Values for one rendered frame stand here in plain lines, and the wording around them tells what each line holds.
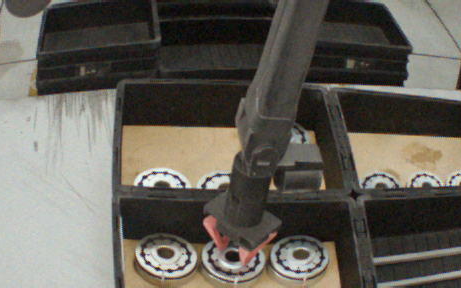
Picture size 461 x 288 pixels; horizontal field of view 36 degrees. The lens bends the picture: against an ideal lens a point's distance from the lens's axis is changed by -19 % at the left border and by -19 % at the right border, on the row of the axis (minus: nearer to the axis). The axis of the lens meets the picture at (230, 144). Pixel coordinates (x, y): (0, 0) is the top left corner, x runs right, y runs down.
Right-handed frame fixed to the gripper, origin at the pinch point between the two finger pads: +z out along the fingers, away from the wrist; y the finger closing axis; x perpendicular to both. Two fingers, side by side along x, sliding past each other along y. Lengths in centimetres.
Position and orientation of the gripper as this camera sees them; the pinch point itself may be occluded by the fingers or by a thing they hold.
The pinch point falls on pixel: (234, 253)
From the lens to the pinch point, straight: 133.1
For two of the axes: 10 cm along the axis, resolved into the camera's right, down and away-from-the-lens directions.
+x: -6.6, 4.2, -6.2
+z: -1.3, 7.6, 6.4
